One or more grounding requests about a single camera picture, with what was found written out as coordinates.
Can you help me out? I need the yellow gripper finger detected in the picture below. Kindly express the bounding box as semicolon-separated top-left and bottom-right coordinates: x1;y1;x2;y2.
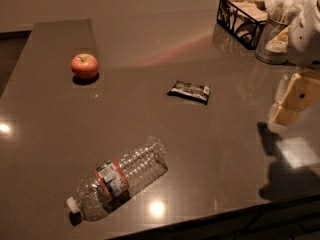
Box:
270;69;320;127

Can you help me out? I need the black rxbar chocolate wrapper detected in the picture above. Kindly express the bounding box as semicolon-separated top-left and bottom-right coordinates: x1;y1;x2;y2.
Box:
167;81;211;104

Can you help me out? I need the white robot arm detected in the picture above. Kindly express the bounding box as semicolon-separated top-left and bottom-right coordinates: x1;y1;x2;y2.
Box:
268;0;320;129

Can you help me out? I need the red apple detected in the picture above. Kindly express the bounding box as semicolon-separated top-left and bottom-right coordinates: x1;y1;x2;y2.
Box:
71;53;99;80

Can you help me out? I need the metal cup with packets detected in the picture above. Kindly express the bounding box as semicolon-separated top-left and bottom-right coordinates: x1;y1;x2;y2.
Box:
255;0;307;65

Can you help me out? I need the clear plastic water bottle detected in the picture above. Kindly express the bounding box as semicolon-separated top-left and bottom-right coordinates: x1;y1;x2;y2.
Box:
66;137;168;221

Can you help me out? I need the black wire napkin basket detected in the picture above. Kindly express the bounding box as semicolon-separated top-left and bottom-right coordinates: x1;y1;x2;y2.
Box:
217;0;267;50

